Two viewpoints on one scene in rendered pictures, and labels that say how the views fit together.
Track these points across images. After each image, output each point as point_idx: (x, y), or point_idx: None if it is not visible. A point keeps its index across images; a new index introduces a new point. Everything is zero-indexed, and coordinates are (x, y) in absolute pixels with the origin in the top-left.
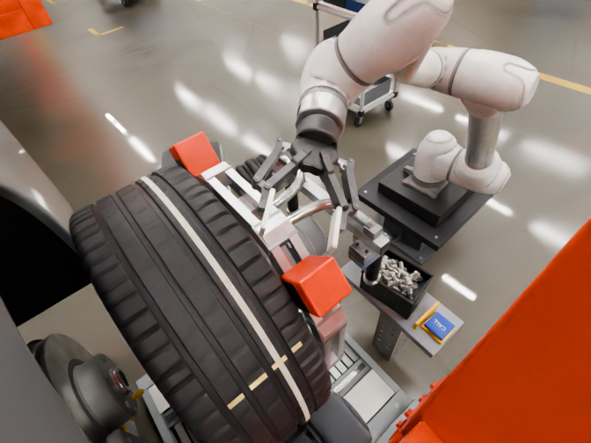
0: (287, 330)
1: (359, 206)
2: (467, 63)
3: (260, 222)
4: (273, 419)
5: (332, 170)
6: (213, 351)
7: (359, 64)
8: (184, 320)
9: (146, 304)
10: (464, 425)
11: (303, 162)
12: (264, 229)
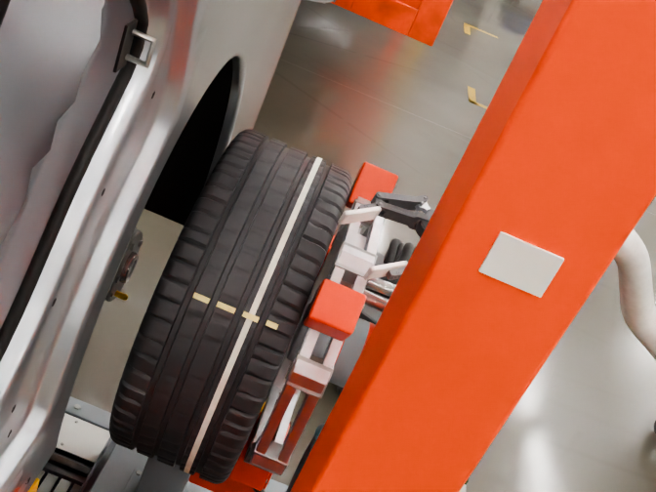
0: (280, 305)
1: None
2: None
3: (352, 246)
4: (196, 354)
5: None
6: (230, 251)
7: None
8: (239, 218)
9: (233, 188)
10: (306, 472)
11: (422, 223)
12: (345, 214)
